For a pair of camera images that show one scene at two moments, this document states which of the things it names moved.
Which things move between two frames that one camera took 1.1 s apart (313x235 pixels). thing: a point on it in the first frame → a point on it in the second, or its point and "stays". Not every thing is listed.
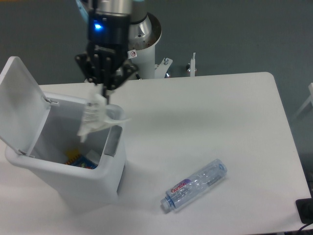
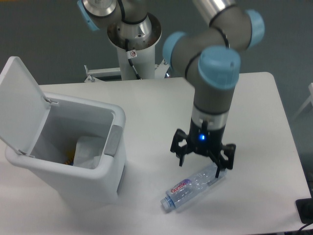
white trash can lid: [24, 109] stays
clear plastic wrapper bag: [98, 115] → [88, 151]
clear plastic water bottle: [188, 187] stays
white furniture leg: [308, 102] stays
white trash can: [89, 172] stays
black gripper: [109, 32] → [209, 143]
